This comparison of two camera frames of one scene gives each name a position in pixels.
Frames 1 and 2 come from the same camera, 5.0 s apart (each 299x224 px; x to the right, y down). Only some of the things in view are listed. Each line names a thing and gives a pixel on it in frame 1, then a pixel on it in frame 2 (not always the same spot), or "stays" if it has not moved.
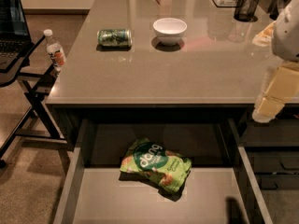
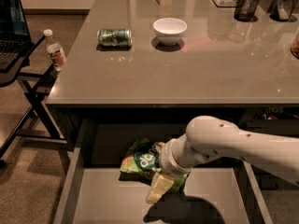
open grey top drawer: [222, 187] stays
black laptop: [14, 32] stays
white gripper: [287, 36] → [168, 162]
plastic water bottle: [54, 50] stays
